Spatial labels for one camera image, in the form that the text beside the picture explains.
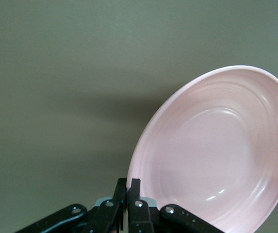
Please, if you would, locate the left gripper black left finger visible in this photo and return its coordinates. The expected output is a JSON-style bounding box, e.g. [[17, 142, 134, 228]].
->
[[15, 178, 128, 233]]

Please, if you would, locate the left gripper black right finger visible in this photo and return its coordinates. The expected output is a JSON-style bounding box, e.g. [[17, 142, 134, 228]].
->
[[128, 179, 227, 233]]

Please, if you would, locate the pink plate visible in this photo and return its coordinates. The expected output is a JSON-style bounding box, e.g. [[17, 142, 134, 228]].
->
[[126, 65, 278, 233]]

